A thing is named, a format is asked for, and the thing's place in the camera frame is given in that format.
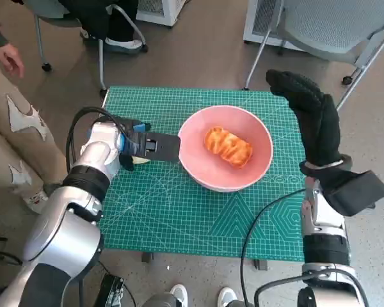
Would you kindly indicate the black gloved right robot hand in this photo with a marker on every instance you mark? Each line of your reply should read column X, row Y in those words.
column 320, row 128

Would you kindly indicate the person's hand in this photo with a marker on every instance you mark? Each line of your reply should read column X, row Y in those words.
column 11, row 57

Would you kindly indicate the bare left hand blue tape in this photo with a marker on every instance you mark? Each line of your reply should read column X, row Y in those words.
column 134, row 124

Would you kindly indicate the round golden toy bun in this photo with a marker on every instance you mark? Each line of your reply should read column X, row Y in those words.
column 141, row 161

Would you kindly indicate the pink bowl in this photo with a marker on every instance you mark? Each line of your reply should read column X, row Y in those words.
column 192, row 144

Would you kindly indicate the orange scored toy bread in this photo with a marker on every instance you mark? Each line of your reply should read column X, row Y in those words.
column 228, row 147

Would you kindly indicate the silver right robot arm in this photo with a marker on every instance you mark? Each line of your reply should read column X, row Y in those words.
column 326, row 249

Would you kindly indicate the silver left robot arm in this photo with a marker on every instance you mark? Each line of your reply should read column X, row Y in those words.
column 64, row 230

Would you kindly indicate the standing person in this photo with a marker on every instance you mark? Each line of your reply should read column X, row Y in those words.
column 22, row 134

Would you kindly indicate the green cutting mat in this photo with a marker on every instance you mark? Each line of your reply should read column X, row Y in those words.
column 179, row 217

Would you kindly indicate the grey mesh chair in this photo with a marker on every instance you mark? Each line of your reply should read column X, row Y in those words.
column 332, row 25

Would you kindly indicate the seated person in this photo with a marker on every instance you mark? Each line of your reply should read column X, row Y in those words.
column 115, row 22

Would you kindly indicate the white perforated cabinet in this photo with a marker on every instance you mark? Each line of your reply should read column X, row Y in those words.
column 156, row 11
column 259, row 22

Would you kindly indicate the black box device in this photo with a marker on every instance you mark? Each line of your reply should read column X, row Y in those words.
column 108, row 292

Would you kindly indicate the white foot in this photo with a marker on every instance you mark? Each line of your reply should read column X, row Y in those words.
column 179, row 295
column 228, row 297

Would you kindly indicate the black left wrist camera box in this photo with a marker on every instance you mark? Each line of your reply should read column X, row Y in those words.
column 160, row 147

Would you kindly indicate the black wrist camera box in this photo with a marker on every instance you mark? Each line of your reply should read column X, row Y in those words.
column 355, row 192
column 160, row 147

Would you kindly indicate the office chair with white frame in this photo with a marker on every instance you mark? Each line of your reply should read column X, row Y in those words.
column 100, row 64

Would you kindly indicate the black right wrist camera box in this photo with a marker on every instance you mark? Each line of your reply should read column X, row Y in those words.
column 355, row 192

